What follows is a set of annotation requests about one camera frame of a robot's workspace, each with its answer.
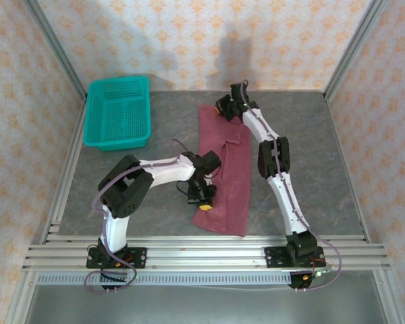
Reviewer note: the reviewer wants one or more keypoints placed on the teal plastic basket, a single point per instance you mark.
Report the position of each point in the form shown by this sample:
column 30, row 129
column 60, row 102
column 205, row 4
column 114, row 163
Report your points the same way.
column 118, row 114

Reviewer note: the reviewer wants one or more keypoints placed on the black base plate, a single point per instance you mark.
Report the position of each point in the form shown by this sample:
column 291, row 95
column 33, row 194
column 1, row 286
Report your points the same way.
column 138, row 258
column 273, row 257

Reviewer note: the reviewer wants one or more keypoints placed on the right aluminium side rail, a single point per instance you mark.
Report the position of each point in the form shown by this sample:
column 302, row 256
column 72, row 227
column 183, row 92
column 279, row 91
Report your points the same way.
column 351, row 175

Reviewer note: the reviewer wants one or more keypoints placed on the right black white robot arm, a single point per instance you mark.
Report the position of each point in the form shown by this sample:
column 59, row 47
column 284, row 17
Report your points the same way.
column 273, row 158

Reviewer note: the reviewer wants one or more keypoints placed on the maroon t-shirt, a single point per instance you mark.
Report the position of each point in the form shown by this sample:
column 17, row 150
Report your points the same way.
column 236, row 175

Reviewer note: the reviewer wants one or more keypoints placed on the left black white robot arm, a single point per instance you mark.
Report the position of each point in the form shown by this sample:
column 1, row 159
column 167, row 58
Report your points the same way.
column 128, row 192

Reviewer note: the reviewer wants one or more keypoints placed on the grey metal panel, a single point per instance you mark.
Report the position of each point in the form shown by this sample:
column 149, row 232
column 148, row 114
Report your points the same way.
column 202, row 305

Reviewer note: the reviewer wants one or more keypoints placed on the aluminium frame post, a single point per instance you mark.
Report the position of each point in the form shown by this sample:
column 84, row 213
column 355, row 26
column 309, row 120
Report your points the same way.
column 54, row 44
column 354, row 44

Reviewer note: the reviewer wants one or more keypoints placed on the left aluminium frame post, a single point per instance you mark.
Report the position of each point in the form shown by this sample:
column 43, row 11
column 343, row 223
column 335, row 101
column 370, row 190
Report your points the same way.
column 54, row 44

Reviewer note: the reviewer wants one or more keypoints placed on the aluminium mounting rail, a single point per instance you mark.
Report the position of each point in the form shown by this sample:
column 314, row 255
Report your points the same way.
column 206, row 254

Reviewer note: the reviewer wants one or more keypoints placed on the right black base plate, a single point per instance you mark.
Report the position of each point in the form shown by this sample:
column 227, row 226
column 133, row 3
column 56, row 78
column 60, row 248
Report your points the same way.
column 273, row 257

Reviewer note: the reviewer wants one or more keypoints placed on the right aluminium frame post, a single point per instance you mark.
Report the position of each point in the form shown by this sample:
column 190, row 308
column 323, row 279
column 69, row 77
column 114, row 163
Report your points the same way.
column 354, row 44

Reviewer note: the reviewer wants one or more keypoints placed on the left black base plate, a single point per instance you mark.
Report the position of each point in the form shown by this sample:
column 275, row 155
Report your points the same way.
column 138, row 258

